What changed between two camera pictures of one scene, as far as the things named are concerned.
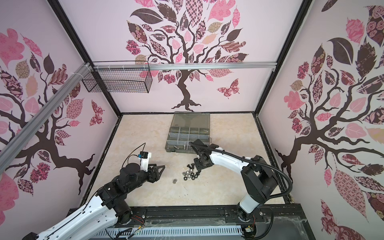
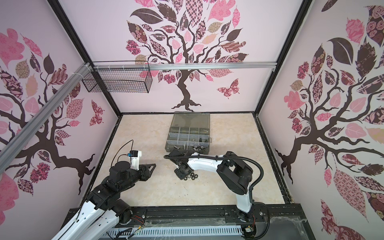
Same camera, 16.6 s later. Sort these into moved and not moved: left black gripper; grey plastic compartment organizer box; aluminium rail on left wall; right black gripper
Moved: right black gripper; left black gripper
Not moved: aluminium rail on left wall; grey plastic compartment organizer box
